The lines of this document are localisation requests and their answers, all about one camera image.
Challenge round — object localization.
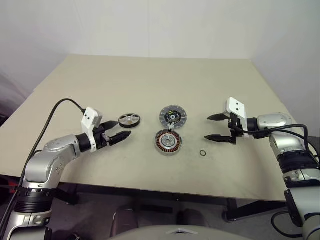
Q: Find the grey motor stator housing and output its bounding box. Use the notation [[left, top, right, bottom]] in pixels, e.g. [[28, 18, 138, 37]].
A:
[[152, 129, 185, 158]]

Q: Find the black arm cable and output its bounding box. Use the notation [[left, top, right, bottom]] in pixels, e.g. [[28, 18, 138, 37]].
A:
[[252, 123, 320, 166], [4, 98, 87, 221]]

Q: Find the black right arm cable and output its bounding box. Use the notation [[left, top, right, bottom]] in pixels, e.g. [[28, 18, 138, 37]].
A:
[[252, 123, 320, 166]]

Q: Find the grey robot torso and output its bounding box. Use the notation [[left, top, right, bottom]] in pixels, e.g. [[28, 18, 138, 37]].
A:
[[112, 223, 231, 240]]

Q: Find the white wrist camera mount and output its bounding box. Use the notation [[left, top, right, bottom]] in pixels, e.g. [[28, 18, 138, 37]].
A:
[[222, 96, 251, 140], [81, 107, 104, 153]]

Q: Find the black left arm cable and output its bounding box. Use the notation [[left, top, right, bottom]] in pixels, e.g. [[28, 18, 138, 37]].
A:
[[4, 98, 87, 221]]

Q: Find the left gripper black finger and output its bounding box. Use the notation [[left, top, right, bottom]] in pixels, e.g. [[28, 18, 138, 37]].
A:
[[109, 130, 133, 147], [102, 120, 118, 131]]

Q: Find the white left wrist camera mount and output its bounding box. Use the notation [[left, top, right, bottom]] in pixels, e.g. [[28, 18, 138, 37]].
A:
[[81, 107, 104, 153]]

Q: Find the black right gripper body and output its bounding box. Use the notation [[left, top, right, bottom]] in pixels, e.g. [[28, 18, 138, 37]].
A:
[[225, 112, 245, 146]]

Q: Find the black table leg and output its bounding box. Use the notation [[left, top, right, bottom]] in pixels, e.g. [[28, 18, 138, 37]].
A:
[[222, 197, 240, 223]]

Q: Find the round circuit board disc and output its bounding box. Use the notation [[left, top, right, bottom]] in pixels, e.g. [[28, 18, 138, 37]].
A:
[[159, 104, 188, 130]]

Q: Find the thin black looping cable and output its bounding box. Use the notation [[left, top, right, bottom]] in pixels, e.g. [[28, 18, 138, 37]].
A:
[[271, 211, 302, 238]]

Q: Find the dark rounded shape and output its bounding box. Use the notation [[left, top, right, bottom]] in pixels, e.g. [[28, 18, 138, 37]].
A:
[[112, 206, 140, 237]]

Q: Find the silver black pulley wheel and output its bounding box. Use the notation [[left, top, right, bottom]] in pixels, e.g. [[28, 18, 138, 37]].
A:
[[118, 112, 141, 129]]

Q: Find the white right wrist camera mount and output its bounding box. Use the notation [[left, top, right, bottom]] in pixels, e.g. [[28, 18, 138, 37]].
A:
[[222, 96, 251, 140]]

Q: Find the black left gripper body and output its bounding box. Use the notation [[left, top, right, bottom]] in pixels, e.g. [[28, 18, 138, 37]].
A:
[[93, 124, 113, 151]]

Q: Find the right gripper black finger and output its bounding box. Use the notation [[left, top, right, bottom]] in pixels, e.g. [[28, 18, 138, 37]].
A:
[[206, 113, 230, 123], [203, 134, 232, 145]]

